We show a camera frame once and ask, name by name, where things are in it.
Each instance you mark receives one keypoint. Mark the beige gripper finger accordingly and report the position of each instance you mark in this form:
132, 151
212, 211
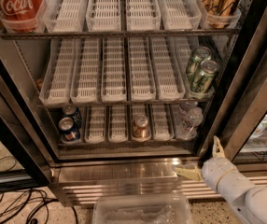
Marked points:
190, 171
218, 150

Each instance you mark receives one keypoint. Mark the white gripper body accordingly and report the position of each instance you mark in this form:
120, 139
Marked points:
215, 172

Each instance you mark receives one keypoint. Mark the clear water bottle front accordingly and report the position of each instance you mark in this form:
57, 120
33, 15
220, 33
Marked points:
187, 127

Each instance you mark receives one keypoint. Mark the clear water bottle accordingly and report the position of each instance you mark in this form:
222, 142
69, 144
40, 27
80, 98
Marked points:
187, 127
185, 107

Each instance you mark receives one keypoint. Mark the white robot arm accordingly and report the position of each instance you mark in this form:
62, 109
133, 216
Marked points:
247, 200

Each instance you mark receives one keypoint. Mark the glass fridge door right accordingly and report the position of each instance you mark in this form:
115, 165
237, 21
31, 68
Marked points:
240, 102

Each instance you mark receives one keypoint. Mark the glass fridge door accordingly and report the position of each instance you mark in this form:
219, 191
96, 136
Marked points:
34, 171
240, 102

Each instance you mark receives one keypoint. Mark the clear water bottle rear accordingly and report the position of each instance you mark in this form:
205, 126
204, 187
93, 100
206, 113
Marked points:
185, 107

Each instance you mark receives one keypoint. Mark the glass fridge door left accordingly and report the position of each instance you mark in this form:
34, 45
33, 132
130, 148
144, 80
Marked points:
34, 171

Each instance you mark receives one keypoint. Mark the white can behind door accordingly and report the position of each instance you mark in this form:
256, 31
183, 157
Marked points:
260, 128

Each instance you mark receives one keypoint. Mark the white tray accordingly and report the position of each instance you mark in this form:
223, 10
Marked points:
113, 88
57, 81
161, 121
180, 14
117, 131
95, 125
86, 72
168, 81
141, 74
64, 16
140, 110
103, 15
143, 15

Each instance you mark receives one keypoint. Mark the copper brown can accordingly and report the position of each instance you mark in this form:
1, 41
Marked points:
140, 126

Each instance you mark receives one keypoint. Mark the green can front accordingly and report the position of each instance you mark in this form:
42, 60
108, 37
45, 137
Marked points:
204, 76

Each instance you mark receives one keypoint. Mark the green can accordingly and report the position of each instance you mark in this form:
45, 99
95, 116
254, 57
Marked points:
197, 56
204, 76

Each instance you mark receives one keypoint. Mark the clear plastic bin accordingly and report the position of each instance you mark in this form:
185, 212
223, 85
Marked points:
167, 208

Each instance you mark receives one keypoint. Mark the clear tray middle right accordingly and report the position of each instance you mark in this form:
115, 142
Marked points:
182, 48

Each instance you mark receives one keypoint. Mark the green can rear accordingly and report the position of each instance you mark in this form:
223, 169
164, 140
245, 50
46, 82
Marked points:
197, 56

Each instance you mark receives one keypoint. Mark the blue can front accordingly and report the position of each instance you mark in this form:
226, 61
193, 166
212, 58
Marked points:
69, 130

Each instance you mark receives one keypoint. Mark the blue can rear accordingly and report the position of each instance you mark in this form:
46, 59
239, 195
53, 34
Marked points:
73, 113

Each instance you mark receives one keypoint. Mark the clear tray top right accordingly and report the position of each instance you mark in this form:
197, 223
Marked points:
222, 20

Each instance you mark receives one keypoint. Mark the gold patterned can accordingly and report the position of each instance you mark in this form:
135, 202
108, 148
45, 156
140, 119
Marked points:
220, 2

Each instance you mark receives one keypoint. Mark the clear tray top left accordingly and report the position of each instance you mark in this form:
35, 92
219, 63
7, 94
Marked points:
21, 24

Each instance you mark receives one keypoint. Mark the middle wire shelf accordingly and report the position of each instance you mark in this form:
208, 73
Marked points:
149, 102

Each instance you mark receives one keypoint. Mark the wire shelf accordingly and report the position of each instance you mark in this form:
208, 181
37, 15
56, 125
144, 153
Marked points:
118, 34
149, 102

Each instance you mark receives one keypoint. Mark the top wire shelf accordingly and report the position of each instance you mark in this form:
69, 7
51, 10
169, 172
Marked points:
118, 34

